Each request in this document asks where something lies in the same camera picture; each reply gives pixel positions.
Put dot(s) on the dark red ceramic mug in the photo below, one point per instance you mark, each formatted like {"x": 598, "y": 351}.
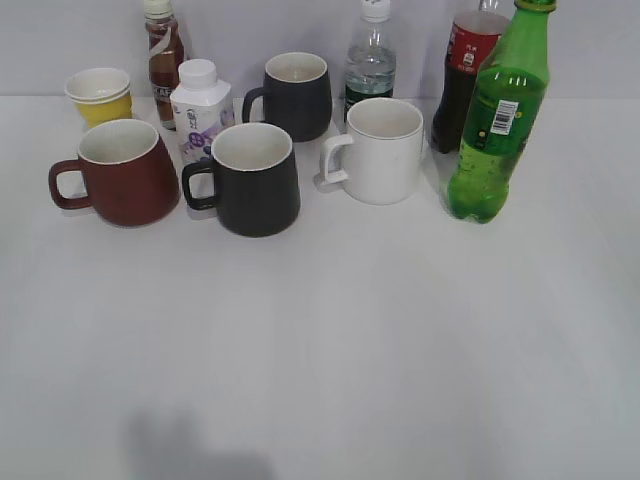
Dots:
{"x": 129, "y": 176}

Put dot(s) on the green soda bottle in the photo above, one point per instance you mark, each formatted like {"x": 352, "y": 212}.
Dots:
{"x": 509, "y": 90}

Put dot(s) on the yellow paper cup stack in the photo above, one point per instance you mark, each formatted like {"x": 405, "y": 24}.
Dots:
{"x": 100, "y": 94}

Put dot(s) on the black front ceramic mug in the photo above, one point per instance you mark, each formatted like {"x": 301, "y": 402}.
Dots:
{"x": 250, "y": 180}

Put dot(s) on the white ceramic mug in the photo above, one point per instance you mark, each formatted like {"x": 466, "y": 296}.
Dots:
{"x": 377, "y": 160}

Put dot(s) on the dark grey rear mug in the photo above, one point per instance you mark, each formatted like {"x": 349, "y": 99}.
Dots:
{"x": 296, "y": 95}

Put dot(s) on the white milk carton bottle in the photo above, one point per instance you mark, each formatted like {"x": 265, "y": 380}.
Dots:
{"x": 202, "y": 105}

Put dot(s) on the clear water bottle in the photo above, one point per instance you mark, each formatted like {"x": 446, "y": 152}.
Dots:
{"x": 370, "y": 64}

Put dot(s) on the brown coffee drink bottle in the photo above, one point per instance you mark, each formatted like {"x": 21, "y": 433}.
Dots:
{"x": 166, "y": 53}

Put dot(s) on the dark cola bottle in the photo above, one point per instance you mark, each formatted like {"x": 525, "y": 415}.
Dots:
{"x": 473, "y": 36}

